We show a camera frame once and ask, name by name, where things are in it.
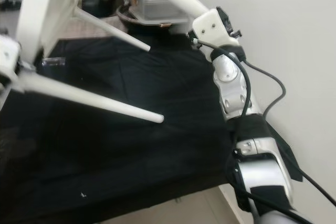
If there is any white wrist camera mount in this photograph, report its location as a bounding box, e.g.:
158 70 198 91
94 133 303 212
192 8 239 51
0 35 23 86

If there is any white plastic children table top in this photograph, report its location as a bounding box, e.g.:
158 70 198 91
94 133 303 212
16 0 85 59

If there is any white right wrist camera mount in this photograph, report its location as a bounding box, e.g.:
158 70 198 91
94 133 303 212
192 8 239 51

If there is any clear tape strip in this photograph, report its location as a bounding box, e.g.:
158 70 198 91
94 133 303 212
42 58 66 66

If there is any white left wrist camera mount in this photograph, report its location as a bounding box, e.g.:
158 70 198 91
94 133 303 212
0 35 23 86

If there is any black tablecloth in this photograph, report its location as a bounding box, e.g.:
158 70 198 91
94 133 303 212
0 38 237 224

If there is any black wok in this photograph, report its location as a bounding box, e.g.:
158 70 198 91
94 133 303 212
117 8 190 38

